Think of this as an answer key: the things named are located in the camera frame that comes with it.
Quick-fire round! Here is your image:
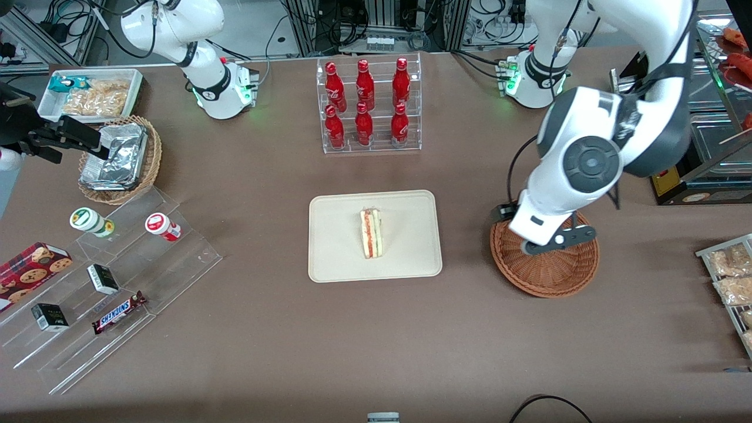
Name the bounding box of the triangular sandwich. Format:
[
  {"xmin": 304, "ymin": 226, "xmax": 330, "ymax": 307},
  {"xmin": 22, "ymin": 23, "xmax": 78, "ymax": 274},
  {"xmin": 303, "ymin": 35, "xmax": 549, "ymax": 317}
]
[{"xmin": 360, "ymin": 207, "xmax": 384, "ymax": 260}]

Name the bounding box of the red cookie box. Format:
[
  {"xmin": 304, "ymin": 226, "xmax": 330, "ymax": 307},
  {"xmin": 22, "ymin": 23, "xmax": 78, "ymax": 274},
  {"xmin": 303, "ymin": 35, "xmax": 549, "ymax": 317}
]
[{"xmin": 0, "ymin": 241, "xmax": 73, "ymax": 313}]

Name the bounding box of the clear acrylic stepped shelf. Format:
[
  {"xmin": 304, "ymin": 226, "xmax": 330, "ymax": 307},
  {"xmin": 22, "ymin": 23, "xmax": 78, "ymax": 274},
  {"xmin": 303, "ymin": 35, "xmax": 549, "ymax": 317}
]
[{"xmin": 0, "ymin": 186, "xmax": 223, "ymax": 395}]

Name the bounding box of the red lid white bottle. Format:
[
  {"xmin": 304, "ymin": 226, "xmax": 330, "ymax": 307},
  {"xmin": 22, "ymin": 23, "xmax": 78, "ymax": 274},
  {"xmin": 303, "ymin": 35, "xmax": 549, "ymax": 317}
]
[{"xmin": 145, "ymin": 212, "xmax": 182, "ymax": 243}]

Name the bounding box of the light wicker basket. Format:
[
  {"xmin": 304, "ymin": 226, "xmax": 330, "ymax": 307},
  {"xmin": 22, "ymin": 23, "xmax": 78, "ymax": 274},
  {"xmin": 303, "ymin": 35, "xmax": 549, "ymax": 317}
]
[{"xmin": 78, "ymin": 115, "xmax": 163, "ymax": 206}]

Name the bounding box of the silver foil pack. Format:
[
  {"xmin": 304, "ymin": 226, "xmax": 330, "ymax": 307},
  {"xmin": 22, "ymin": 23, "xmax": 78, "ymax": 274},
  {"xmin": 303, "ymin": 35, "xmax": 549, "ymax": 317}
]
[
  {"xmin": 88, "ymin": 122, "xmax": 148, "ymax": 180},
  {"xmin": 80, "ymin": 164, "xmax": 142, "ymax": 192}
]

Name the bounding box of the aluminium frame rack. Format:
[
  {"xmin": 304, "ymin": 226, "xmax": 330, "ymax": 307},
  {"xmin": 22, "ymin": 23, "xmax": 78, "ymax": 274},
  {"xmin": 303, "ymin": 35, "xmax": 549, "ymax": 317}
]
[{"xmin": 281, "ymin": 0, "xmax": 472, "ymax": 57}]

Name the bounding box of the small black box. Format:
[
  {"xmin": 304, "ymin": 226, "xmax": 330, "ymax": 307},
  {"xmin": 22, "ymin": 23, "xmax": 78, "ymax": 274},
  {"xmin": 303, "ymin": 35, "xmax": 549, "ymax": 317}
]
[
  {"xmin": 31, "ymin": 303, "xmax": 70, "ymax": 333},
  {"xmin": 86, "ymin": 264, "xmax": 120, "ymax": 296}
]

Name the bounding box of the cream plastic tray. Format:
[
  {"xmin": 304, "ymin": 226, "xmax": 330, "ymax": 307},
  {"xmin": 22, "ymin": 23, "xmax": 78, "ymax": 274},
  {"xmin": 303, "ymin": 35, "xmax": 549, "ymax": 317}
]
[{"xmin": 308, "ymin": 189, "xmax": 444, "ymax": 284}]

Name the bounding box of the white rectangular bin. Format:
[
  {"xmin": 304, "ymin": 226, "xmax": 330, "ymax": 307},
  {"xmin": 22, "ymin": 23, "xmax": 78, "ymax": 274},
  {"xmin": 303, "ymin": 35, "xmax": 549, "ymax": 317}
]
[{"xmin": 38, "ymin": 68, "xmax": 144, "ymax": 123}]

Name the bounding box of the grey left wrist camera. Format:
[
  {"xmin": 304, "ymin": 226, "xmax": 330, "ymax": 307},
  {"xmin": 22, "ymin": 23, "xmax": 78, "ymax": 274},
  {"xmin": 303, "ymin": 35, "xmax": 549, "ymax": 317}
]
[{"xmin": 521, "ymin": 224, "xmax": 598, "ymax": 257}]

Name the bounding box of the brown round wicker basket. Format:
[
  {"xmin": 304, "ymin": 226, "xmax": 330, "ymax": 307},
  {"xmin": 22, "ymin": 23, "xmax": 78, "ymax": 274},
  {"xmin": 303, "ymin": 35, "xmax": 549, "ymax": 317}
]
[{"xmin": 490, "ymin": 203, "xmax": 600, "ymax": 298}]

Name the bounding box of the green lid white bottle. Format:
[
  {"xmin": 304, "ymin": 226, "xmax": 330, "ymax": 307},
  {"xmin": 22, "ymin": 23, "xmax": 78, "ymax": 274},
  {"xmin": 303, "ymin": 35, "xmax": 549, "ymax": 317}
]
[{"xmin": 69, "ymin": 207, "xmax": 116, "ymax": 239}]

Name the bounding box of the aluminium rail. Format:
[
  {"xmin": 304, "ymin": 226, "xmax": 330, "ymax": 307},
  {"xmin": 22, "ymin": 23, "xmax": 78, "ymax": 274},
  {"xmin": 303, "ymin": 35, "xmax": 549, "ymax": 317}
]
[{"xmin": 0, "ymin": 5, "xmax": 82, "ymax": 75}]

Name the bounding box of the black food warmer appliance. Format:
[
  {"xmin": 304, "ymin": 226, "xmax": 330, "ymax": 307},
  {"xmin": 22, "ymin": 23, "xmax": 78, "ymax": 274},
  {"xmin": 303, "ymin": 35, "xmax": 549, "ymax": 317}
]
[{"xmin": 610, "ymin": 11, "xmax": 752, "ymax": 206}]

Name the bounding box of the Snickers chocolate bar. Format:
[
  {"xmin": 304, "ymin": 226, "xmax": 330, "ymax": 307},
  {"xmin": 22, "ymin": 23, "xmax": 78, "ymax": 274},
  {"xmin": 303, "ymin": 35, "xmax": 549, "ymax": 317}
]
[{"xmin": 92, "ymin": 291, "xmax": 147, "ymax": 336}]

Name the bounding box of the metal wire rack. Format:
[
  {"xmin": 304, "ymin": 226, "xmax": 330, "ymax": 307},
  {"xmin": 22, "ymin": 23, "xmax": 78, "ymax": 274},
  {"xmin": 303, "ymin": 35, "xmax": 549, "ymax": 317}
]
[{"xmin": 696, "ymin": 233, "xmax": 752, "ymax": 360}]

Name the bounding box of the clear acrylic bottle rack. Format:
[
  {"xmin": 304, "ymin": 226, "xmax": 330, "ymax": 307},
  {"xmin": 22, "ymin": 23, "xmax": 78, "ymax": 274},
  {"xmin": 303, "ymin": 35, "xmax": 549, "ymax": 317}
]
[{"xmin": 316, "ymin": 52, "xmax": 422, "ymax": 155}]

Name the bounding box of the teal snack packet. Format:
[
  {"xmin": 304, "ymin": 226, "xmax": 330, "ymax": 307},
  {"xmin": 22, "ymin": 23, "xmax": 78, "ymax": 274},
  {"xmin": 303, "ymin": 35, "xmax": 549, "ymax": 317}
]
[{"xmin": 48, "ymin": 75, "xmax": 90, "ymax": 94}]

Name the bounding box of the black floor cable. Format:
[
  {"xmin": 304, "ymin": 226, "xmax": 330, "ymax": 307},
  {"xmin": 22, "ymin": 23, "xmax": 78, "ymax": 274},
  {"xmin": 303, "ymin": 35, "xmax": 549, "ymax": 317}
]
[{"xmin": 508, "ymin": 394, "xmax": 595, "ymax": 423}]

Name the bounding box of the clear cracker bag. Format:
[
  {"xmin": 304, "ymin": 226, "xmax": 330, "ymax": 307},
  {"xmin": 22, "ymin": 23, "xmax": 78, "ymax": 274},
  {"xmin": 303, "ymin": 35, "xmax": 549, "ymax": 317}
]
[
  {"xmin": 87, "ymin": 79, "xmax": 130, "ymax": 97},
  {"xmin": 61, "ymin": 88, "xmax": 129, "ymax": 118}
]

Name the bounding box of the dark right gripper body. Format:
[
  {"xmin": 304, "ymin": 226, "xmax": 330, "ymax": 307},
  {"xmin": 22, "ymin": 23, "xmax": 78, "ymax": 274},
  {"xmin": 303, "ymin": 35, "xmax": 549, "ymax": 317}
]
[{"xmin": 0, "ymin": 82, "xmax": 44, "ymax": 155}]

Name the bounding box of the red cola bottle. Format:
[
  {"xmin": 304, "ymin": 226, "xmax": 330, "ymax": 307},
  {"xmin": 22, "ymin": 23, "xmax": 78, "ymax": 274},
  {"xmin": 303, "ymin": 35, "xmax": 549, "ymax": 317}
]
[
  {"xmin": 354, "ymin": 102, "xmax": 374, "ymax": 147},
  {"xmin": 356, "ymin": 59, "xmax": 376, "ymax": 112},
  {"xmin": 390, "ymin": 102, "xmax": 410, "ymax": 148},
  {"xmin": 324, "ymin": 105, "xmax": 346, "ymax": 150},
  {"xmin": 324, "ymin": 61, "xmax": 348, "ymax": 113},
  {"xmin": 392, "ymin": 57, "xmax": 411, "ymax": 109}
]

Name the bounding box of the red sausage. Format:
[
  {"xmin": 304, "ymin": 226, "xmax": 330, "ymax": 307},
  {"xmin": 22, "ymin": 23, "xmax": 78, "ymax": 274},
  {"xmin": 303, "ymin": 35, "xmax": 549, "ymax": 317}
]
[
  {"xmin": 721, "ymin": 26, "xmax": 752, "ymax": 51},
  {"xmin": 725, "ymin": 52, "xmax": 752, "ymax": 90}
]

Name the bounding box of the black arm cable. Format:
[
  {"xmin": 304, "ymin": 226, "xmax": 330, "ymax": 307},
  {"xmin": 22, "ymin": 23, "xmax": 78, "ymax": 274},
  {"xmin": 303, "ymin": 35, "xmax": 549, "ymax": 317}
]
[{"xmin": 506, "ymin": 0, "xmax": 700, "ymax": 212}]

